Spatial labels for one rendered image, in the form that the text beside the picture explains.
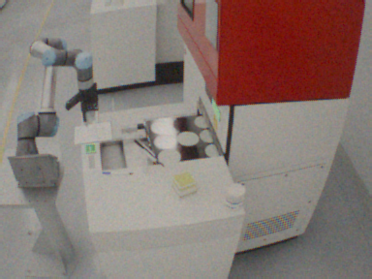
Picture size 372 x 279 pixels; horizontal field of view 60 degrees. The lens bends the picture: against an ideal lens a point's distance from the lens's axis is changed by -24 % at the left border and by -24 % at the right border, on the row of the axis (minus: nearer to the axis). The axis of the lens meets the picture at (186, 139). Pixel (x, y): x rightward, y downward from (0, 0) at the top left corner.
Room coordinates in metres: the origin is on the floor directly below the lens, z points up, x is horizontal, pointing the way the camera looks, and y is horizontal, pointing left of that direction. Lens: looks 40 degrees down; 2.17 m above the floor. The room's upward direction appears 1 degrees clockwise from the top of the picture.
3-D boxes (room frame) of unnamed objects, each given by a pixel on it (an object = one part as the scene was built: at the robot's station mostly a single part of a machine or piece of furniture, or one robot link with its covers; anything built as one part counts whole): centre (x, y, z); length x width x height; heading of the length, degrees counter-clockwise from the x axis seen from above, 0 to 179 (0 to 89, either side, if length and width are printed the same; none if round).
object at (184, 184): (1.12, 0.00, 1.00); 0.07 x 0.07 x 0.07; 28
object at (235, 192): (1.04, -0.19, 1.01); 0.07 x 0.07 x 0.10
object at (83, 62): (1.35, 0.42, 1.41); 0.09 x 0.08 x 0.11; 35
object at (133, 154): (1.43, 0.24, 0.87); 0.36 x 0.08 x 0.03; 13
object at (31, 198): (1.28, 0.83, 0.75); 0.45 x 0.44 x 0.13; 100
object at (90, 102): (1.35, 0.41, 1.25); 0.09 x 0.08 x 0.12; 103
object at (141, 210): (1.09, 0.10, 0.89); 0.62 x 0.35 x 0.14; 103
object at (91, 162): (1.47, 0.46, 0.89); 0.55 x 0.09 x 0.14; 13
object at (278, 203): (1.80, -0.41, 0.41); 0.82 x 0.71 x 0.82; 13
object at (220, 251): (1.39, 0.18, 0.41); 0.97 x 0.64 x 0.82; 13
